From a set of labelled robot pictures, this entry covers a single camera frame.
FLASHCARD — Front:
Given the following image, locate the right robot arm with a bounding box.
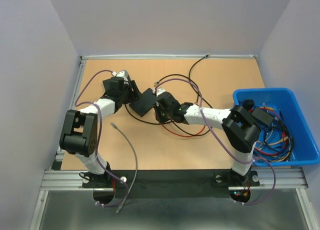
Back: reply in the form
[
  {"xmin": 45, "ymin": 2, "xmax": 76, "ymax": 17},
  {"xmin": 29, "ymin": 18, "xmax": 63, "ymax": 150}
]
[{"xmin": 152, "ymin": 88, "xmax": 261, "ymax": 185}]

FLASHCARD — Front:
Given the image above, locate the blue plastic bin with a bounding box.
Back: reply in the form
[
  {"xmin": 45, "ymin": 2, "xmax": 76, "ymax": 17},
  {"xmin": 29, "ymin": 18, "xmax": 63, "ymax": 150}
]
[{"xmin": 232, "ymin": 87, "xmax": 320, "ymax": 167}]

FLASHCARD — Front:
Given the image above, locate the aluminium front rail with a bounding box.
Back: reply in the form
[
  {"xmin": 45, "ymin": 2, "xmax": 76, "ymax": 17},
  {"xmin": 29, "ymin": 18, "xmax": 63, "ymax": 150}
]
[{"xmin": 40, "ymin": 168, "xmax": 308, "ymax": 191}]

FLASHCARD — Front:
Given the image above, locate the grey ethernet cable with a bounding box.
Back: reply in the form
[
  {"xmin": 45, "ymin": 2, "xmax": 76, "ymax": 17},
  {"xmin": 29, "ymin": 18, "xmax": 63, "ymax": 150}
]
[{"xmin": 110, "ymin": 122, "xmax": 139, "ymax": 214}]

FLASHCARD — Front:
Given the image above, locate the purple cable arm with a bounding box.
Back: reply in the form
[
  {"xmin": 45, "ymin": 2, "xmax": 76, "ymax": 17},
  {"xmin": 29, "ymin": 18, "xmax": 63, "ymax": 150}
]
[
  {"xmin": 74, "ymin": 69, "xmax": 130, "ymax": 208},
  {"xmin": 154, "ymin": 78, "xmax": 277, "ymax": 206}
]

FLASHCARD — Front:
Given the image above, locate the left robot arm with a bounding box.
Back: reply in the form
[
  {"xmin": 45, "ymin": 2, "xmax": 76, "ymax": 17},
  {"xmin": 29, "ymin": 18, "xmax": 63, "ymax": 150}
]
[{"xmin": 59, "ymin": 70, "xmax": 141, "ymax": 188}]

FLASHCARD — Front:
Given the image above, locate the black power adapter in bin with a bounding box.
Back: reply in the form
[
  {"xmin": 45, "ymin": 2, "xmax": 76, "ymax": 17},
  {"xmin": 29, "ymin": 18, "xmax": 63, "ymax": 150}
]
[{"xmin": 251, "ymin": 107, "xmax": 274, "ymax": 126}]

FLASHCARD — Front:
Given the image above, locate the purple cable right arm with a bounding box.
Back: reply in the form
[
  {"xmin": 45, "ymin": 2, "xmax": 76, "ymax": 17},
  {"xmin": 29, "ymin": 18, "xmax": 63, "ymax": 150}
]
[{"xmin": 154, "ymin": 78, "xmax": 277, "ymax": 206}]

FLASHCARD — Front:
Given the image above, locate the tangle of cables in bin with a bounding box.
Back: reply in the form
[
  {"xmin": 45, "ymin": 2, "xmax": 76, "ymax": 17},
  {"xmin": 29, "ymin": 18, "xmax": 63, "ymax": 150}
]
[{"xmin": 237, "ymin": 99, "xmax": 296, "ymax": 163}]

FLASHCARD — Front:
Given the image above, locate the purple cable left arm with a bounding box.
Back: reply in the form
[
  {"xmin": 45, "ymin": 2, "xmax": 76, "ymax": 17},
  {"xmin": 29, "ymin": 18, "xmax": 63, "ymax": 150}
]
[{"xmin": 74, "ymin": 69, "xmax": 130, "ymax": 208}]

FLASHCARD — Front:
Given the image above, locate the black ethernet cable short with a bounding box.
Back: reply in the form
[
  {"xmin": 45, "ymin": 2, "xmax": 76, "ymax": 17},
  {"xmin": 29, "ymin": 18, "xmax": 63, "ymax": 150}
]
[{"xmin": 153, "ymin": 74, "xmax": 209, "ymax": 138}]

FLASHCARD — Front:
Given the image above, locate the black ethernet cable long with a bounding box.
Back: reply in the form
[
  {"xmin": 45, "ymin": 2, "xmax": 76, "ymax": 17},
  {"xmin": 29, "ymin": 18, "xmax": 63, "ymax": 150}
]
[{"xmin": 124, "ymin": 53, "xmax": 216, "ymax": 138}]

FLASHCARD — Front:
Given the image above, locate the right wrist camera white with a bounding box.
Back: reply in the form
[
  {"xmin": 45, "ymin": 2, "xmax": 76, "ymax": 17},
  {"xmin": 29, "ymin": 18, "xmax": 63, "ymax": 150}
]
[{"xmin": 152, "ymin": 87, "xmax": 167, "ymax": 97}]

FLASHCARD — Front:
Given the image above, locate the black network switch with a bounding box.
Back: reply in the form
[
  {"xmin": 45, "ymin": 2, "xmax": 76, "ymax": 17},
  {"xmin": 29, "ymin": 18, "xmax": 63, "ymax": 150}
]
[{"xmin": 129, "ymin": 88, "xmax": 156, "ymax": 117}]

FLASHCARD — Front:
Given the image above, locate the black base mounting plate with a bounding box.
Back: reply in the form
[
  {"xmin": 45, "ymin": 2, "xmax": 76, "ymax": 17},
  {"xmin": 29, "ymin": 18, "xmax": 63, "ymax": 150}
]
[{"xmin": 79, "ymin": 169, "xmax": 260, "ymax": 200}]

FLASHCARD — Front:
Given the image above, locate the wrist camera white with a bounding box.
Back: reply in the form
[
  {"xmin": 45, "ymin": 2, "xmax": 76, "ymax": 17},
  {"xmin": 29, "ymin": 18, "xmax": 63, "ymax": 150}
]
[
  {"xmin": 152, "ymin": 87, "xmax": 167, "ymax": 97},
  {"xmin": 111, "ymin": 69, "xmax": 131, "ymax": 82}
]

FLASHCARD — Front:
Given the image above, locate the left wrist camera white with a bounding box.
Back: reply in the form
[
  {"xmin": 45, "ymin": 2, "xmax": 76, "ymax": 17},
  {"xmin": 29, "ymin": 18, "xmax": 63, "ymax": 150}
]
[{"xmin": 111, "ymin": 69, "xmax": 131, "ymax": 82}]

